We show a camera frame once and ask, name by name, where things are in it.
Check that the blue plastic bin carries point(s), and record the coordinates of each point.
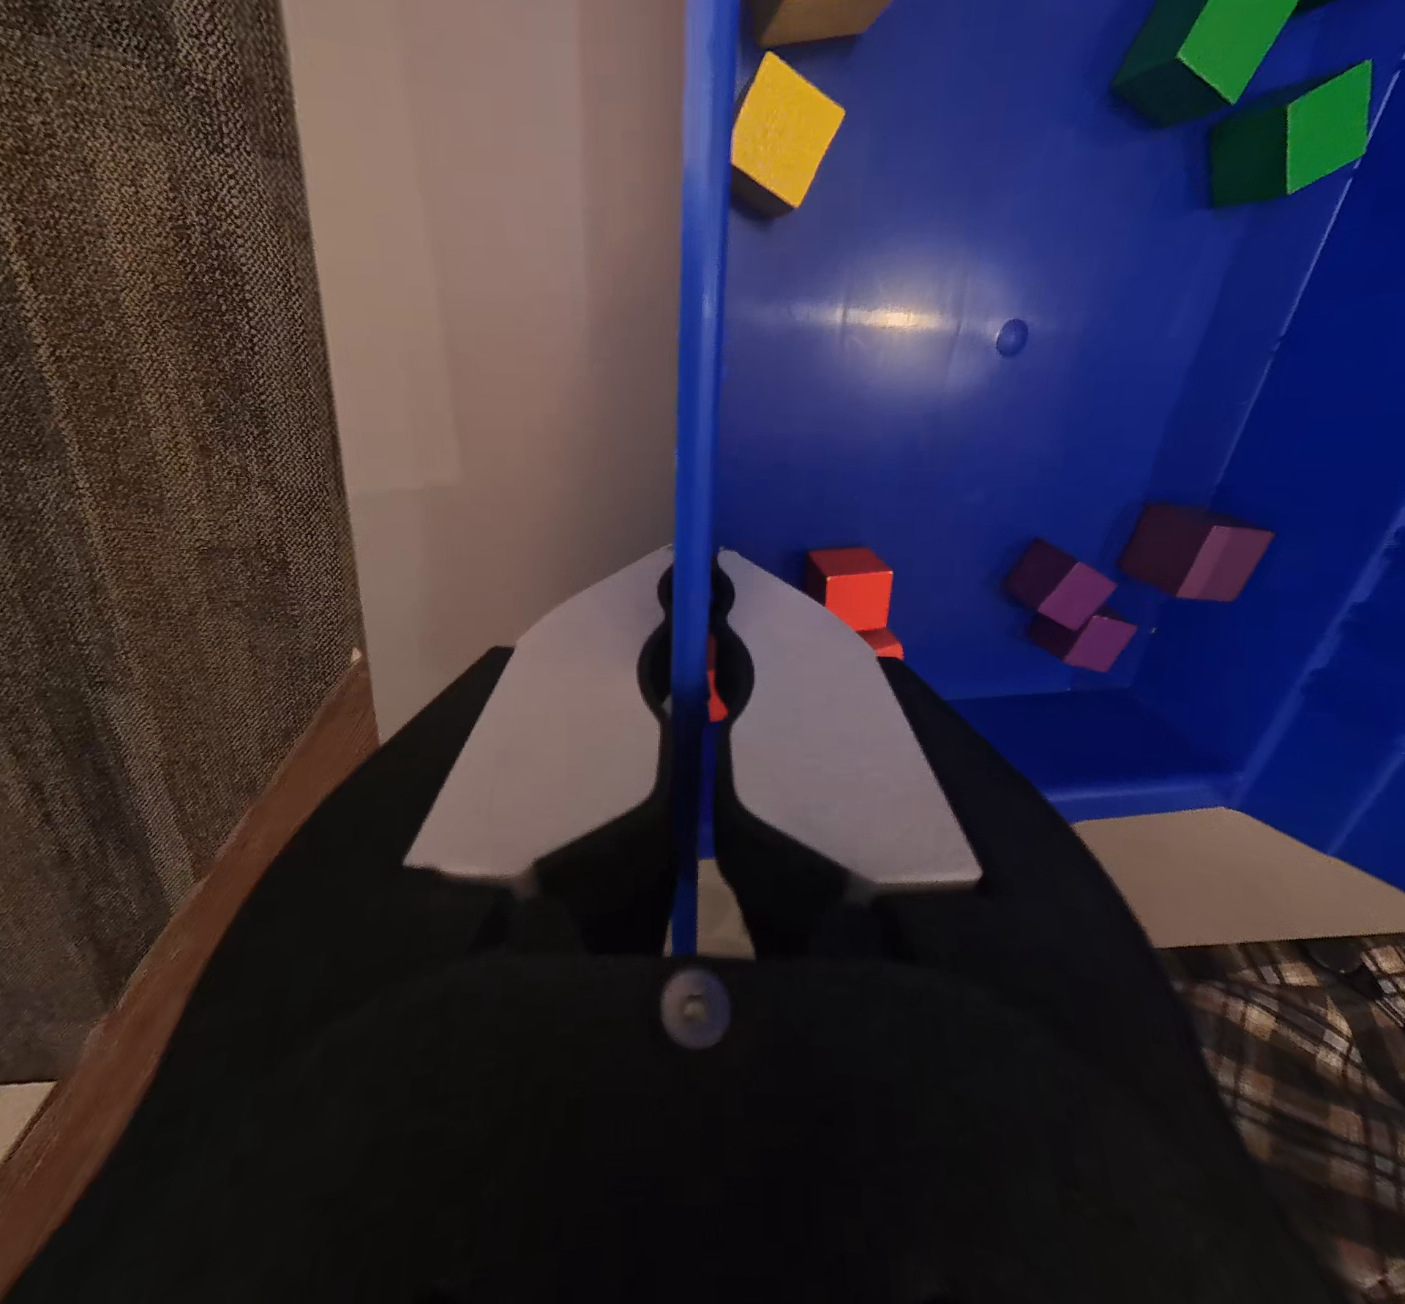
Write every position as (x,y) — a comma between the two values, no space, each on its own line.
(934,393)

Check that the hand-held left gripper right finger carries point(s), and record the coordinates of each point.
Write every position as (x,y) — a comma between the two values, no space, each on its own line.
(857,767)

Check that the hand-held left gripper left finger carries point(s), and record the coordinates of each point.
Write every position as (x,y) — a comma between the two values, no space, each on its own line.
(516,756)

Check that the wooden pillar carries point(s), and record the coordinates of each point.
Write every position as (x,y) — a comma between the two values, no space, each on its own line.
(164,943)

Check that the purple wooden cube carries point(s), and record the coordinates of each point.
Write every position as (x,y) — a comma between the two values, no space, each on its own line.
(1207,558)
(1093,644)
(1065,588)

